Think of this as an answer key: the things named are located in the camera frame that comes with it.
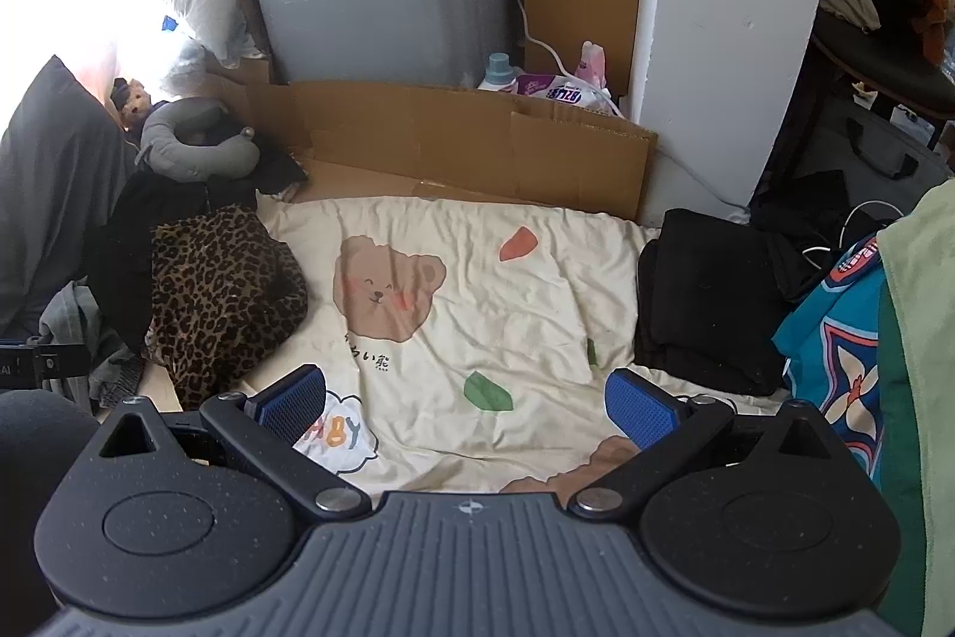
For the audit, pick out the dark grey pillow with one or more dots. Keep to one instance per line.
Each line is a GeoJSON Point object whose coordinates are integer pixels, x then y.
{"type": "Point", "coordinates": [60, 189]}

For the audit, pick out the teal printed garment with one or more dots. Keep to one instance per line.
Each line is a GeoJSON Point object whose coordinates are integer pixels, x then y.
{"type": "Point", "coordinates": [835, 338]}

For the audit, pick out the pink bottle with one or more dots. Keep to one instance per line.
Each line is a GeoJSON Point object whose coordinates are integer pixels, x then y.
{"type": "Point", "coordinates": [593, 62]}

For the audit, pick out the light green towel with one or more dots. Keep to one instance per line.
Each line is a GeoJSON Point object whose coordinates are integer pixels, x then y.
{"type": "Point", "coordinates": [925, 309]}

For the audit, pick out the person's leg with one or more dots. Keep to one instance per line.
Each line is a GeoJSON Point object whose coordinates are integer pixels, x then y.
{"type": "Point", "coordinates": [37, 473]}

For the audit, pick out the grey neck pillow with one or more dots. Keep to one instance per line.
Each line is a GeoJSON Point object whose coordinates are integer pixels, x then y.
{"type": "Point", "coordinates": [224, 159]}

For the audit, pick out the leopard print skirt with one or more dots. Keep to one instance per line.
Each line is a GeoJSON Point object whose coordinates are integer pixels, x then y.
{"type": "Point", "coordinates": [216, 294]}

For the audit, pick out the brown teddy bear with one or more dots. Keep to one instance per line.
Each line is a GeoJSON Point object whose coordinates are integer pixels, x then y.
{"type": "Point", "coordinates": [138, 101]}

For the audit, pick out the flat cardboard sheet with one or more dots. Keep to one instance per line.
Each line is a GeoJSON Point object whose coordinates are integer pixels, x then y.
{"type": "Point", "coordinates": [448, 137]}

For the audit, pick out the folded black clothes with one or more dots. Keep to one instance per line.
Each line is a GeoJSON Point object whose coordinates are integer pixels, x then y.
{"type": "Point", "coordinates": [709, 294]}

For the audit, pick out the beige cloth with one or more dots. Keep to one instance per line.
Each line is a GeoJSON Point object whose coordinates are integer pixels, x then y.
{"type": "Point", "coordinates": [850, 3]}

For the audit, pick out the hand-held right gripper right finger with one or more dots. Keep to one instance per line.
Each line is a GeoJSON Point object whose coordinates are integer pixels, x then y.
{"type": "Point", "coordinates": [641, 409]}

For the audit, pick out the cream bear print blanket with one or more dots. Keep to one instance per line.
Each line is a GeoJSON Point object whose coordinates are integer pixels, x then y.
{"type": "Point", "coordinates": [462, 309]}

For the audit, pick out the black clothes pile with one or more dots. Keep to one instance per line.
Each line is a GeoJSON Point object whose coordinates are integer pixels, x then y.
{"type": "Point", "coordinates": [134, 234]}

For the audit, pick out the grey crumpled cloth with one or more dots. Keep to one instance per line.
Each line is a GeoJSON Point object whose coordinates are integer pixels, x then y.
{"type": "Point", "coordinates": [74, 316]}

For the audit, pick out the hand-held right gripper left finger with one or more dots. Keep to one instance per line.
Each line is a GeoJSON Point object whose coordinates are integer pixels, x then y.
{"type": "Point", "coordinates": [291, 402]}

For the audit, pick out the detergent bottle with blue cap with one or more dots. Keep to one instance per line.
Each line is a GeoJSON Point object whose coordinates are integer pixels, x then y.
{"type": "Point", "coordinates": [498, 73]}

